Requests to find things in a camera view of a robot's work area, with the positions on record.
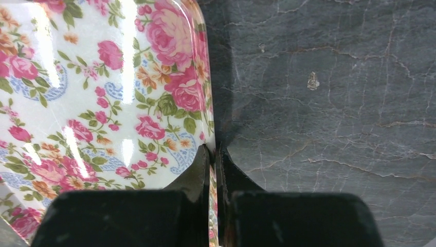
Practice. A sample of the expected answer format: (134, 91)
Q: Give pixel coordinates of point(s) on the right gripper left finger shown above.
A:
(176, 215)

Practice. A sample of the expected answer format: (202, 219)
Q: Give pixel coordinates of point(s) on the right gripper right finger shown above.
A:
(248, 215)

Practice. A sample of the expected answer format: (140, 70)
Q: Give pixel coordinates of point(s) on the floral rectangular tray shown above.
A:
(98, 95)

